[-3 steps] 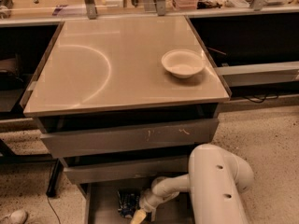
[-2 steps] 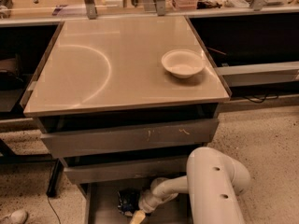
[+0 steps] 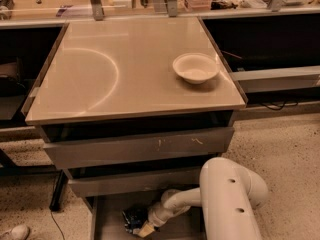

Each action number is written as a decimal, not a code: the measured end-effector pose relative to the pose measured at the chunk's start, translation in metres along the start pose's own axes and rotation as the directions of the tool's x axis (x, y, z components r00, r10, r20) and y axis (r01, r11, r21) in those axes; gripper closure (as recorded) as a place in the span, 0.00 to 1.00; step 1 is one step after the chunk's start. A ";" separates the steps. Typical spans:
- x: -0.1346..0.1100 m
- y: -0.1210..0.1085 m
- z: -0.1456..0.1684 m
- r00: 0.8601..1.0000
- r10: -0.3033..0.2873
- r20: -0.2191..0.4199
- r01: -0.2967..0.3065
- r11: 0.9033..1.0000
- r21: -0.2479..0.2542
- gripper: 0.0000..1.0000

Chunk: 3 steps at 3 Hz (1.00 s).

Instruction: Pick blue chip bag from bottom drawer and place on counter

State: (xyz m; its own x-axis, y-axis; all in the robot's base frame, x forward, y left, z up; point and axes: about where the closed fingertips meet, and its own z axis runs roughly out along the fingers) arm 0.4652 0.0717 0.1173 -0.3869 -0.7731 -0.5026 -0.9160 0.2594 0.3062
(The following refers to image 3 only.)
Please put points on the grey side shelf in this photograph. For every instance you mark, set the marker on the grey side shelf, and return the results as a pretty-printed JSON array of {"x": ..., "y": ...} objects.
[{"x": 278, "y": 79}]

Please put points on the grey top drawer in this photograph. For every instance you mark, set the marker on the grey top drawer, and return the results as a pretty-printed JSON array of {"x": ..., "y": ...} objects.
[{"x": 137, "y": 148}]

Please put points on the grey metal bracket left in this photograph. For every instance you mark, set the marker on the grey metal bracket left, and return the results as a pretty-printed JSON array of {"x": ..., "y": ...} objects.
[{"x": 97, "y": 10}]

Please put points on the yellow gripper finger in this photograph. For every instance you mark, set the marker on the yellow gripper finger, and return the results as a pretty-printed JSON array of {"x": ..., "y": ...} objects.
[{"x": 146, "y": 230}]

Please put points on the grey open bottom drawer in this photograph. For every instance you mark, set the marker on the grey open bottom drawer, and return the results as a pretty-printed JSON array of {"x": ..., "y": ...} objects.
[{"x": 109, "y": 224}]

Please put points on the blue chip bag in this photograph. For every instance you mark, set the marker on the blue chip bag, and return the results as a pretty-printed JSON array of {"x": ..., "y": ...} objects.
[{"x": 134, "y": 218}]

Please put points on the black table leg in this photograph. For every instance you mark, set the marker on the black table leg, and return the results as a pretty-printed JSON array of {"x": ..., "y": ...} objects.
[{"x": 58, "y": 188}]

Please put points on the grey middle drawer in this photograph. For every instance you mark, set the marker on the grey middle drawer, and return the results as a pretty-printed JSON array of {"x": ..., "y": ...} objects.
[{"x": 135, "y": 182}]

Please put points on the white bowl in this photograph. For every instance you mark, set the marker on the white bowl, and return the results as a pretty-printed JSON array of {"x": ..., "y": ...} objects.
[{"x": 195, "y": 68}]

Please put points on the grey drawer cabinet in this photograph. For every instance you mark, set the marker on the grey drawer cabinet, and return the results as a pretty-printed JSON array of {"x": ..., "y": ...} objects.
[{"x": 115, "y": 78}]

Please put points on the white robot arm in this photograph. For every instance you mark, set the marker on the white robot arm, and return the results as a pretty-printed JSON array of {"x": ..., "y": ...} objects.
[{"x": 228, "y": 193}]

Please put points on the white shoe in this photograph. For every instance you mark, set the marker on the white shoe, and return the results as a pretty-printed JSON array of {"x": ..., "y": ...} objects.
[{"x": 20, "y": 232}]

